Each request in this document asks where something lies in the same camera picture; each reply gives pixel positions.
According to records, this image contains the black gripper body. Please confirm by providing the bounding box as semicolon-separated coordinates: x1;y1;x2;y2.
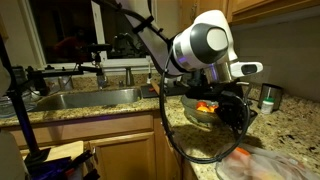
184;82;252;132

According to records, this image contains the clear plastic bag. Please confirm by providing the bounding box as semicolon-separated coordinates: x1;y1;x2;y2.
214;143;320;180

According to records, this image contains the orange red peach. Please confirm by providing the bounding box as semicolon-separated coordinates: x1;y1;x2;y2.
195;101;208;110
207;104;219;114

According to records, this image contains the yellow orange peach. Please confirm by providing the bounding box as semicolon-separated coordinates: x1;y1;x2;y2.
196;105;211;113

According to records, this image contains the large glass bowl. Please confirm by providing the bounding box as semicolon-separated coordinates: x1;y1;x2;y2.
180;94;231;127

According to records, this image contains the white bottle green cap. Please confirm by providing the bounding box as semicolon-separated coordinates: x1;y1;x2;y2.
260;96;276;116

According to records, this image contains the stainless steel cup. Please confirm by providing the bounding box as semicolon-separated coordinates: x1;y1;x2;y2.
258;83;285;111

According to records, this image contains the white dish brush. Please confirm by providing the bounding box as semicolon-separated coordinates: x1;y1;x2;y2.
146;54;155;85

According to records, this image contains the black counter mat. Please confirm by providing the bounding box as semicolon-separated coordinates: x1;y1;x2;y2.
139;83;191;99

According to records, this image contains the wooden base cabinet door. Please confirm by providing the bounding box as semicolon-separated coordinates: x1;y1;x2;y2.
87;132;158;180

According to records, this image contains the metal kitchen faucet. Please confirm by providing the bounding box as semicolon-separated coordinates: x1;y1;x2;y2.
95;71;110;90

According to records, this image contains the stainless steel sink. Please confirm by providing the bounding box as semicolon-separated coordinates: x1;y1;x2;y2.
34;87;143;113

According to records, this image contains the wooden sink drawer front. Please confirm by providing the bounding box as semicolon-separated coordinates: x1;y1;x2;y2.
9;112;155;150

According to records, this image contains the small cup by sink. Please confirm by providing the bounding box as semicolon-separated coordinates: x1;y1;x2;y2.
57;75;75;92

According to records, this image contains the light wooden board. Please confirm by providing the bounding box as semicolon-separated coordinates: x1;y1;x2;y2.
19;140;85;163

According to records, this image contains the dark tool pile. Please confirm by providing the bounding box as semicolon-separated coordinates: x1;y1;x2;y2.
26;149;101;180

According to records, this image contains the glass dish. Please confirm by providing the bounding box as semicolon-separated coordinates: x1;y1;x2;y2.
0;94;38;120

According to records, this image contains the wooden utensil handle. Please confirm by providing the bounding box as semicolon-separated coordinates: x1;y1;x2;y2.
149;80;163;98

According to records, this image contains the black stereo camera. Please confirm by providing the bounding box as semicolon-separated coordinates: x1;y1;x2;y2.
77;42;113;55

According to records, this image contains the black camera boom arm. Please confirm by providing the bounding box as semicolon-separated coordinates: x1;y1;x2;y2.
25;64;105;81

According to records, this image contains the dark window white frame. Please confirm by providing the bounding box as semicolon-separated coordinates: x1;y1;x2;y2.
19;0;162;69

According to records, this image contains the black camera stand pole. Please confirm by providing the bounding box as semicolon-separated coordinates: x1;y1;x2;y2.
0;36;52;168

